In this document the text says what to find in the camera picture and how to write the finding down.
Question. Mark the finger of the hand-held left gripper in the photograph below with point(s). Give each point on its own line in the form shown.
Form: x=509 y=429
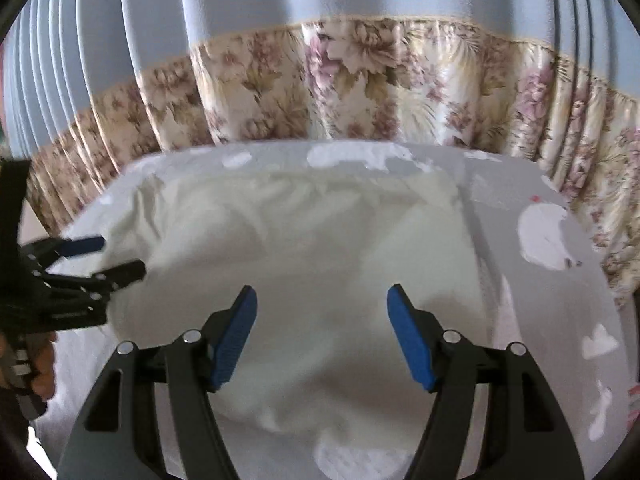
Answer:
x=82 y=246
x=117 y=273

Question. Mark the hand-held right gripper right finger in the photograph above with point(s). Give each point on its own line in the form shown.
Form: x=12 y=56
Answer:
x=407 y=340

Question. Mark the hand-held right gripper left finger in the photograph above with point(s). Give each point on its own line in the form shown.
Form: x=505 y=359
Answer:
x=235 y=342

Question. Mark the cream garment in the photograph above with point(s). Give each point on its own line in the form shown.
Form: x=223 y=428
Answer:
x=300 y=260

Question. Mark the person's left hand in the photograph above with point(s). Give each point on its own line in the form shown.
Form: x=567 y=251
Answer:
x=45 y=370

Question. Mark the grey printed bed sheet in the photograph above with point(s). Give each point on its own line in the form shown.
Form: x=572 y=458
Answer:
x=540 y=310

